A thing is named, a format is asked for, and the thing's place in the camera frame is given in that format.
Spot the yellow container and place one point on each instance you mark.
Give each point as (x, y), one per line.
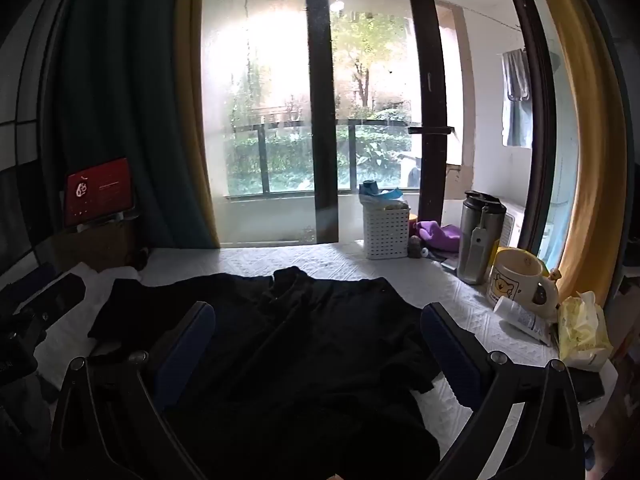
(413, 224)

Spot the white woven basket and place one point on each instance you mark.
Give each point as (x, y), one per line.
(385, 232)

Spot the tablet with red screen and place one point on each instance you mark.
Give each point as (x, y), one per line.
(100, 190)

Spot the black shirt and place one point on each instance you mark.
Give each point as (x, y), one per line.
(300, 350)

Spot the dark gray cloth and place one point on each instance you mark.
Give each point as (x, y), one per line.
(20, 402)

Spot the blue plastic bag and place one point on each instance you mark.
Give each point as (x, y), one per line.
(372, 190)

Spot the yellow tissue pack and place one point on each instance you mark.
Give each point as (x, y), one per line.
(582, 330)

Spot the yellow curtain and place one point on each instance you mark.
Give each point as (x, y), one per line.
(595, 160)
(187, 110)

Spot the purple cloth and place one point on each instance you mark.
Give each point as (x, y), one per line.
(440, 235)

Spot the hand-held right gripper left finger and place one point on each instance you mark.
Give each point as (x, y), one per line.
(185, 347)

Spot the steel thermos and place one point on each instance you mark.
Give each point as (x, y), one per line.
(472, 250)

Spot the black phone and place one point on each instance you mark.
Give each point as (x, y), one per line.
(585, 385)

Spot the teal curtain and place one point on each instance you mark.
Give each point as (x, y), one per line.
(125, 85)

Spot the white tablet stand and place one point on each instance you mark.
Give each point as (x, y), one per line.
(117, 217)

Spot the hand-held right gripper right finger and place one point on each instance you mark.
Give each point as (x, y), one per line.
(450, 355)

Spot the pale hanging garment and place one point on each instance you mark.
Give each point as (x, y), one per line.
(517, 122)

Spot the white slatted appliance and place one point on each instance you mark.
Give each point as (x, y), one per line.
(512, 225)

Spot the white plastic bottle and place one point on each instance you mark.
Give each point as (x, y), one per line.
(520, 317)

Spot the dark window frame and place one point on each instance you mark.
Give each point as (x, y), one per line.
(320, 110)

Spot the cardboard box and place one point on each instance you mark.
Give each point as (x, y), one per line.
(95, 247)

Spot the gray hanging garment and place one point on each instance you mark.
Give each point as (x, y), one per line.
(515, 72)

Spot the white mug with bear print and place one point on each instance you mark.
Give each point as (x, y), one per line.
(515, 275)

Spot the white cloth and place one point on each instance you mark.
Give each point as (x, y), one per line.
(100, 277)

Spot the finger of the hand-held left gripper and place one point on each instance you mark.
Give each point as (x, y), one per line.
(36, 322)

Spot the black flat device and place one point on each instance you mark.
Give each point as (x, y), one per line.
(60, 292)

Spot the black balcony railing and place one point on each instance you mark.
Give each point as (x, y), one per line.
(260, 160)

